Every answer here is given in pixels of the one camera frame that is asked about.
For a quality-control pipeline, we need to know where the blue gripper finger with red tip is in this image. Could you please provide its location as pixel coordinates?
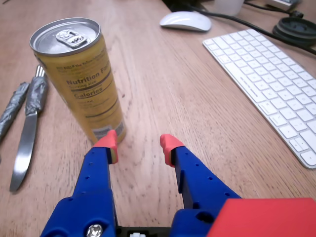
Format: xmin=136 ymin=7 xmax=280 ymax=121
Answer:
xmin=40 ymin=130 xmax=119 ymax=237
xmin=159 ymin=134 xmax=242 ymax=237

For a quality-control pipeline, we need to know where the yellow drink can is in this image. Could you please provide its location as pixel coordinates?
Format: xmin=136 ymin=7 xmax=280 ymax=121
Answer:
xmin=29 ymin=16 xmax=127 ymax=145

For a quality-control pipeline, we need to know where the white keyboard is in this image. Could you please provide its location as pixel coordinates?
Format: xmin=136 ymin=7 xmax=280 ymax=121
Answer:
xmin=202 ymin=29 xmax=316 ymax=170

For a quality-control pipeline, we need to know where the white computer mouse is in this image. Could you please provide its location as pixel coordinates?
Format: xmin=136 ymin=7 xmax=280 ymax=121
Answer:
xmin=159 ymin=11 xmax=212 ymax=32

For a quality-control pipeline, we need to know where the white paper cup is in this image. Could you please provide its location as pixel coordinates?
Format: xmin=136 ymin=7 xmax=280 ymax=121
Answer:
xmin=213 ymin=0 xmax=245 ymax=17

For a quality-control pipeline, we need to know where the black laptop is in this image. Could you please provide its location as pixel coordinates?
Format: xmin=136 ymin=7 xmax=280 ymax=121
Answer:
xmin=161 ymin=0 xmax=207 ymax=12

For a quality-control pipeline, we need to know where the black round lid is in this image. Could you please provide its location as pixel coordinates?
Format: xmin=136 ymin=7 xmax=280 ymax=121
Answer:
xmin=272 ymin=16 xmax=316 ymax=47

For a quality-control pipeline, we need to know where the small silver box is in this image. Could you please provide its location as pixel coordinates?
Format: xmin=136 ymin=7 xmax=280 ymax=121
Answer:
xmin=265 ymin=0 xmax=302 ymax=10

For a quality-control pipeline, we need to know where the red camera mount bracket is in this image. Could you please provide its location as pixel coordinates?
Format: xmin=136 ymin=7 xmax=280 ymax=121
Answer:
xmin=206 ymin=197 xmax=316 ymax=237

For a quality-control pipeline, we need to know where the knife with grey taped handle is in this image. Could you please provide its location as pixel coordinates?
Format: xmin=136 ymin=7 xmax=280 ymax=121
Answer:
xmin=9 ymin=64 xmax=49 ymax=193

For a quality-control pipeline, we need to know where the fork with grey taped handle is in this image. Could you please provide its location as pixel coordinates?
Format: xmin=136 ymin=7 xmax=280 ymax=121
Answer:
xmin=0 ymin=82 xmax=30 ymax=143

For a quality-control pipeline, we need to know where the long black desk cable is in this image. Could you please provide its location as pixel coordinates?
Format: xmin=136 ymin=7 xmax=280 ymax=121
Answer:
xmin=172 ymin=3 xmax=316 ymax=55

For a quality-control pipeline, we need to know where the black cable with ferrite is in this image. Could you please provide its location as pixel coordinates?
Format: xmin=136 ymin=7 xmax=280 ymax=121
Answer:
xmin=243 ymin=0 xmax=305 ymax=18

